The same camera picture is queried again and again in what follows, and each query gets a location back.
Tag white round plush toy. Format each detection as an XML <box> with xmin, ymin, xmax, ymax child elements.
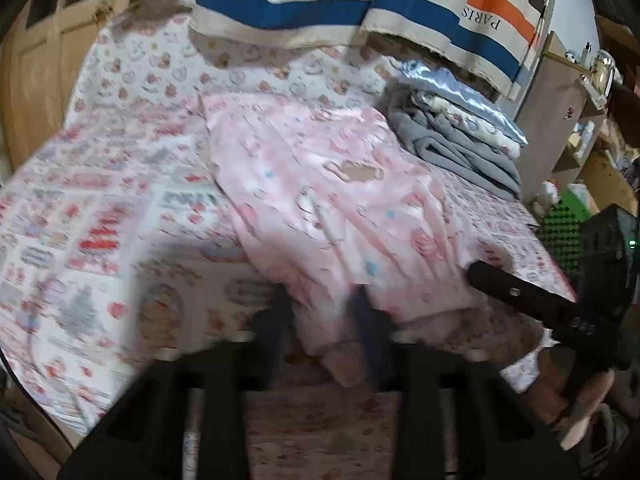
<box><xmin>535</xmin><ymin>180</ymin><xmax>558</xmax><ymax>211</ymax></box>

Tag wooden shelf unit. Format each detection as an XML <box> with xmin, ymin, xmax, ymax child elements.
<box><xmin>515</xmin><ymin>30</ymin><xmax>640</xmax><ymax>216</ymax></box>

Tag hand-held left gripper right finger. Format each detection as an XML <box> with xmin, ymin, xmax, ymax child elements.
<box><xmin>350</xmin><ymin>290</ymin><xmax>581</xmax><ymax>480</ymax></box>

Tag blue satin pants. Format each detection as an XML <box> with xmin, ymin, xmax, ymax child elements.
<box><xmin>400</xmin><ymin>59</ymin><xmax>530</xmax><ymax>146</ymax></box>

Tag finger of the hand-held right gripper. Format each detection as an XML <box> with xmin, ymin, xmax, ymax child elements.
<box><xmin>467</xmin><ymin>261</ymin><xmax>608</xmax><ymax>343</ymax></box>

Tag printed bedsheet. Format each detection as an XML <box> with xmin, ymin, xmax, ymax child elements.
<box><xmin>0</xmin><ymin>10</ymin><xmax>576</xmax><ymax>436</ymax></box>

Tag white cat print pants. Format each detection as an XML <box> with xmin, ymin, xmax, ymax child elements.
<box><xmin>430</xmin><ymin>95</ymin><xmax>521</xmax><ymax>156</ymax></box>

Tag grey pants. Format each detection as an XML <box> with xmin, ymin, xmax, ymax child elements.
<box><xmin>387</xmin><ymin>82</ymin><xmax>523</xmax><ymax>201</ymax></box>

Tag green checkered box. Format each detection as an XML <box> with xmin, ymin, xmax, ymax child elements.
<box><xmin>540</xmin><ymin>200</ymin><xmax>586</xmax><ymax>271</ymax></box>

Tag glass jar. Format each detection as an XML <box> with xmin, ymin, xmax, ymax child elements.
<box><xmin>592</xmin><ymin>51</ymin><xmax>618</xmax><ymax>96</ymax></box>

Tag pink printed pants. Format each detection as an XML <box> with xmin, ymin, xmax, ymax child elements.
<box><xmin>187</xmin><ymin>91</ymin><xmax>501</xmax><ymax>386</ymax></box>

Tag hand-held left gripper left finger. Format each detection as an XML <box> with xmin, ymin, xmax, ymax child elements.
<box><xmin>60</xmin><ymin>290</ymin><xmax>301</xmax><ymax>480</ymax></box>

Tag wooden door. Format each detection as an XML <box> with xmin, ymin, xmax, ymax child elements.
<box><xmin>0</xmin><ymin>0</ymin><xmax>131</xmax><ymax>171</ymax></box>

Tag person's right hand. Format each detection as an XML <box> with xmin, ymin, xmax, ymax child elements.
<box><xmin>537</xmin><ymin>345</ymin><xmax>617</xmax><ymax>453</ymax></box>

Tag striped hanging cloth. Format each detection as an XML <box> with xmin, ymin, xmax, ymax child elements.
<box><xmin>102</xmin><ymin>0</ymin><xmax>558</xmax><ymax>101</ymax></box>

